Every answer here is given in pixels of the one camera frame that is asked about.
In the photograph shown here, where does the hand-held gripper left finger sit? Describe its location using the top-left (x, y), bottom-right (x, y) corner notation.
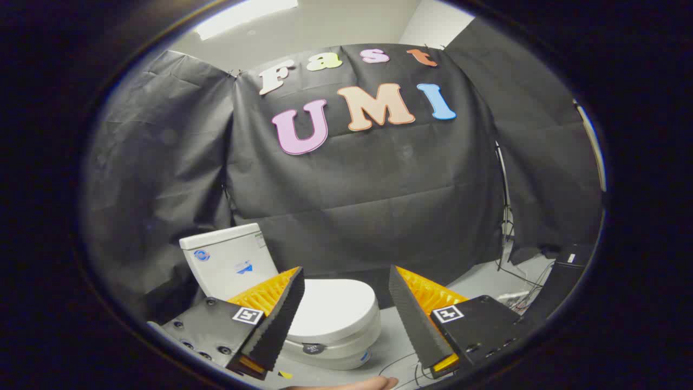
top-left (147, 266), bottom-right (305, 381)

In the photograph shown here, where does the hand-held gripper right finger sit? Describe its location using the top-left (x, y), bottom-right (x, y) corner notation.
top-left (389, 264), bottom-right (528, 380)

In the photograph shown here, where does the white toilet lid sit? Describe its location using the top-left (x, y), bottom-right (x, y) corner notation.
top-left (286, 279), bottom-right (380, 345)

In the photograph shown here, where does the white toilet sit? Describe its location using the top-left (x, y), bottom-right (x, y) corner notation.
top-left (180, 223), bottom-right (382, 372)

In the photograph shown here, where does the black backdrop cloth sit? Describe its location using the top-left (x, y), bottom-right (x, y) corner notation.
top-left (81, 16), bottom-right (604, 320)

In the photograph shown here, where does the thin black backdrop stand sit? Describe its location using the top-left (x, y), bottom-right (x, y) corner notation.
top-left (494, 141), bottom-right (516, 272)

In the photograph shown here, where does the black box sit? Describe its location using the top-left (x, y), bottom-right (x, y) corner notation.
top-left (521, 244), bottom-right (596, 326)

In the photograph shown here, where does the tangle of floor cables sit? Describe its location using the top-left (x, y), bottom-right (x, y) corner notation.
top-left (497, 259), bottom-right (555, 316)

